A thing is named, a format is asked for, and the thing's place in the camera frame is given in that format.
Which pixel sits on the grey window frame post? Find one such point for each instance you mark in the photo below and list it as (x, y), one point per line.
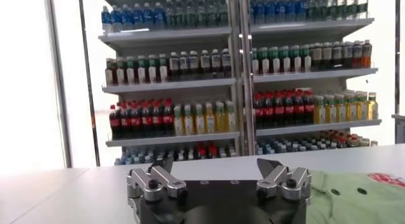
(58, 79)

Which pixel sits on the light green printed t-shirt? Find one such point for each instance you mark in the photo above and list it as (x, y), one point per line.
(354, 203)

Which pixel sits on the yellow juice bottle green cap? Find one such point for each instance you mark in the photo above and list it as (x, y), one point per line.
(351, 110)
(199, 122)
(178, 124)
(361, 109)
(220, 121)
(230, 120)
(330, 112)
(340, 111)
(209, 121)
(372, 108)
(189, 123)
(319, 113)

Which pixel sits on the reddish drink bottle white label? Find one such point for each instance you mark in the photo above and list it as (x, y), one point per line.
(367, 52)

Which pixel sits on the green-cap dark tea bottle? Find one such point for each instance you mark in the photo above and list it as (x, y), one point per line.
(120, 73)
(255, 64)
(163, 71)
(141, 72)
(264, 63)
(285, 62)
(306, 60)
(296, 61)
(130, 72)
(152, 71)
(275, 62)

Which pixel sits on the red-cap cola bottle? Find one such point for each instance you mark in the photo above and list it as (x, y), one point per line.
(309, 108)
(146, 120)
(212, 151)
(259, 111)
(114, 122)
(278, 110)
(168, 119)
(268, 110)
(201, 152)
(124, 121)
(157, 119)
(299, 109)
(135, 121)
(289, 109)

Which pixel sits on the dark bottle black-white label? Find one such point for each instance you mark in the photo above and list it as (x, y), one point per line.
(347, 54)
(226, 62)
(205, 63)
(216, 63)
(357, 53)
(194, 64)
(174, 65)
(184, 64)

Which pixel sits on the green label water bottle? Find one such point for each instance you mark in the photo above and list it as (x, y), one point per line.
(342, 5)
(311, 7)
(322, 7)
(362, 4)
(332, 6)
(170, 14)
(222, 11)
(212, 12)
(352, 5)
(190, 13)
(179, 14)
(201, 12)

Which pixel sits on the grey metal shelving unit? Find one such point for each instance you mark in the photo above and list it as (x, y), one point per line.
(313, 75)
(171, 86)

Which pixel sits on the blue label water bottle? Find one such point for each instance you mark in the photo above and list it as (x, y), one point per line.
(159, 16)
(106, 20)
(260, 10)
(138, 18)
(148, 17)
(291, 9)
(281, 9)
(301, 8)
(270, 10)
(127, 19)
(116, 19)

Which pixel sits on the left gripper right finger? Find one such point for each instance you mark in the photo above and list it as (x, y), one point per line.
(281, 181)

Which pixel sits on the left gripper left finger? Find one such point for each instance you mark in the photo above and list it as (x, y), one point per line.
(158, 181)

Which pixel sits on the black slanted frame pole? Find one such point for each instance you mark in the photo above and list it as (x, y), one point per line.
(88, 79)
(397, 54)

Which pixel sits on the dark bottle beige label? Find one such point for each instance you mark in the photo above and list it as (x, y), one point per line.
(326, 55)
(316, 56)
(337, 54)

